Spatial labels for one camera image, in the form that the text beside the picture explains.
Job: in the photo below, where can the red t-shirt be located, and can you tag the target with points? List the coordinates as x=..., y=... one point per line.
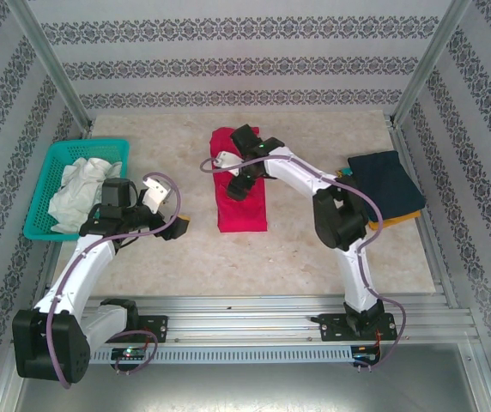
x=241, y=214

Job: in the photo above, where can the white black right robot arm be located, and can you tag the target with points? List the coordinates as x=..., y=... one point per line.
x=297, y=171

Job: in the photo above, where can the white crumpled t-shirt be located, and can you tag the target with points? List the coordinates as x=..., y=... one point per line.
x=78, y=193

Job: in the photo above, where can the teal plastic basket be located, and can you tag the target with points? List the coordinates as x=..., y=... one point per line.
x=39, y=206

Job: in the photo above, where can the teal folded t-shirt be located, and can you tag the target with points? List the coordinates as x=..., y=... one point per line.
x=344, y=172

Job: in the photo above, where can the left controller board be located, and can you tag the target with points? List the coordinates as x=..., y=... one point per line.
x=129, y=353

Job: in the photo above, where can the controller board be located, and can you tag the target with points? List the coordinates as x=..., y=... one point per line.
x=129, y=353
x=365, y=352

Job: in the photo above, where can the yellow folded t-shirt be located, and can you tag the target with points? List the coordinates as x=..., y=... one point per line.
x=395, y=222

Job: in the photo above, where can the right controller board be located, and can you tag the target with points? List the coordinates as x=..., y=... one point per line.
x=365, y=352

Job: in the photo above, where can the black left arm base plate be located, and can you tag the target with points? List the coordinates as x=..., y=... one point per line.
x=155, y=328

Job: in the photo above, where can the aluminium frame rail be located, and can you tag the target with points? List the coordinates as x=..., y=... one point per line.
x=237, y=313

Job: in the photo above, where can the aluminium frame post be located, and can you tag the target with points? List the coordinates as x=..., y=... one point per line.
x=430, y=60
x=48, y=60

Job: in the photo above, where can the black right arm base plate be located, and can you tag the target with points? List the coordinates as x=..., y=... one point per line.
x=335, y=328

